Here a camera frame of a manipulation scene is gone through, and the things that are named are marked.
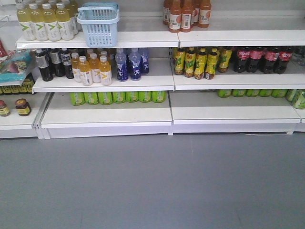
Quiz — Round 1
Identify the orange C100 juice bottle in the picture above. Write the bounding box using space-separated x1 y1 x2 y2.
169 0 182 33
180 0 193 32
198 0 212 28

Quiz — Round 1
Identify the plastic cola bottle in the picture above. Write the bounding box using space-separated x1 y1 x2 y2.
246 46 264 73
275 46 294 74
262 46 280 74
234 46 251 73

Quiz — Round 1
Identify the pale yellow drink bottle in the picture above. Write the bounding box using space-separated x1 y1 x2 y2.
29 3 48 42
16 3 36 41
42 3 61 42
55 2 74 41

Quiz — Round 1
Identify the blue sports drink bottle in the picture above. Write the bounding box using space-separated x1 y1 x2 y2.
139 48 149 75
129 48 141 81
115 48 128 82

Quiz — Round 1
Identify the teal snack bag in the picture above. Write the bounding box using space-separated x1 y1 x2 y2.
0 52 32 85

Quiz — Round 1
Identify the orange vitamin drink bottle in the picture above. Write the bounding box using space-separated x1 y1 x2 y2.
89 53 101 83
79 56 93 86
99 56 112 86
71 52 81 83

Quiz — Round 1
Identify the white metal shelf unit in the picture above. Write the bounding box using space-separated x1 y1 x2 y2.
0 6 305 139

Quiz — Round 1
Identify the yellow lemon tea bottle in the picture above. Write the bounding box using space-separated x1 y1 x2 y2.
204 47 217 80
194 47 207 80
174 47 186 75
218 46 233 73
184 47 196 78

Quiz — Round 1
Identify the red lidded sauce jar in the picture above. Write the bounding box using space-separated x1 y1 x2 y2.
0 100 11 117
15 98 31 116

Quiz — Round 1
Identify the dark drink bottle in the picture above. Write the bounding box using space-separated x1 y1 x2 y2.
61 48 74 79
50 49 65 77
35 49 53 82

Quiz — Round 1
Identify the light blue plastic basket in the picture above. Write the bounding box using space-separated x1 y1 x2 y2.
77 2 120 48

